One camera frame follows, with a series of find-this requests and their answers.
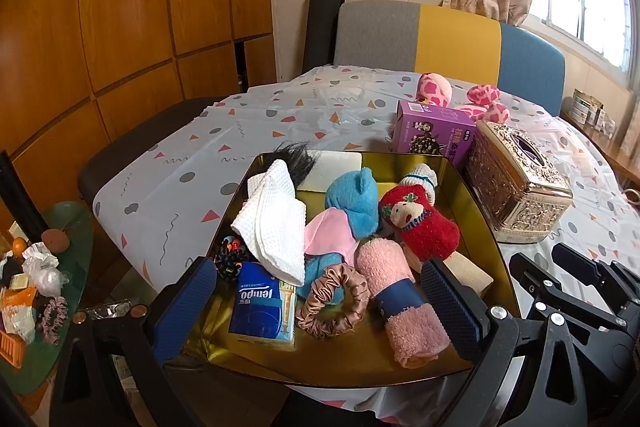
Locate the brown satin scrunchie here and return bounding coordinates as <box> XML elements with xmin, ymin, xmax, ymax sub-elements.
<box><xmin>296</xmin><ymin>263</ymin><xmax>371</xmax><ymax>338</ymax></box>

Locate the blue tempo tissue pack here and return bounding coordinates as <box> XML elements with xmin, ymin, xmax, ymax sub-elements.
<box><xmin>229</xmin><ymin>262</ymin><xmax>297</xmax><ymax>349</ymax></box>

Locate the wooden side desk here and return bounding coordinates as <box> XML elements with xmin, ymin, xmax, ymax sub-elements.
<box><xmin>561</xmin><ymin>109</ymin><xmax>640</xmax><ymax>188</ymax></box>

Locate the black hair extension with beads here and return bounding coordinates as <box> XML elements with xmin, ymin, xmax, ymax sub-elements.
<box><xmin>214</xmin><ymin>143</ymin><xmax>314</xmax><ymax>282</ymax></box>

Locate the grey yellow blue chair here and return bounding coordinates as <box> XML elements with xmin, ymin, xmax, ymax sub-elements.
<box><xmin>303</xmin><ymin>0</ymin><xmax>565</xmax><ymax>116</ymax></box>

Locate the white waffle cloth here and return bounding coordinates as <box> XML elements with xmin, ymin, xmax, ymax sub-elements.
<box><xmin>231</xmin><ymin>159</ymin><xmax>306</xmax><ymax>287</ymax></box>

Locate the grey knit gloves blue trim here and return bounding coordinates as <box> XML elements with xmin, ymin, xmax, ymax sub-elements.
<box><xmin>399</xmin><ymin>164</ymin><xmax>438</xmax><ymax>206</ymax></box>

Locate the white sponge block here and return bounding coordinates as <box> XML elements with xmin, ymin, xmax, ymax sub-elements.
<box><xmin>298</xmin><ymin>150</ymin><xmax>362</xmax><ymax>193</ymax></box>

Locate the blue plush elephant toy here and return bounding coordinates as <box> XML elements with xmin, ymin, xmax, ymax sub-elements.
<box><xmin>296</xmin><ymin>167</ymin><xmax>380</xmax><ymax>299</ymax></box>

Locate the pink spotted plush toy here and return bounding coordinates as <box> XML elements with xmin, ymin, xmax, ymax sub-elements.
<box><xmin>416</xmin><ymin>72</ymin><xmax>510</xmax><ymax>124</ymax></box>

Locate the green glass side table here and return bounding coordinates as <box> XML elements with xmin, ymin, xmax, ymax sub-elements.
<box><xmin>0</xmin><ymin>199</ymin><xmax>96</xmax><ymax>397</ymax></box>

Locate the red reindeer sock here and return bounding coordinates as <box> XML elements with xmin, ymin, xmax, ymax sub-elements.
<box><xmin>378</xmin><ymin>184</ymin><xmax>460</xmax><ymax>262</ymax></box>

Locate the purple snack box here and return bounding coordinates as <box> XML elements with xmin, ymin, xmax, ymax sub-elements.
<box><xmin>393</xmin><ymin>101</ymin><xmax>476</xmax><ymax>164</ymax></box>

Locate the gold metal tray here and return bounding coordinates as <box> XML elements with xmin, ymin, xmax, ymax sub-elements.
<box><xmin>183</xmin><ymin>153</ymin><xmax>520</xmax><ymax>388</ymax></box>

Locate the ornate silver tissue box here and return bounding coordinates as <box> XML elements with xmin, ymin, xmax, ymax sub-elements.
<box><xmin>466</xmin><ymin>120</ymin><xmax>573</xmax><ymax>244</ymax></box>

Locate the beige mesh cloth bundle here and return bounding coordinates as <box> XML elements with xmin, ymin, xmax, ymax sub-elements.
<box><xmin>400</xmin><ymin>242</ymin><xmax>494</xmax><ymax>297</ymax></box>

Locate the pink towel blue band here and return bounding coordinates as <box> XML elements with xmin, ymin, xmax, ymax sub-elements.
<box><xmin>356</xmin><ymin>237</ymin><xmax>450</xmax><ymax>369</ymax></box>

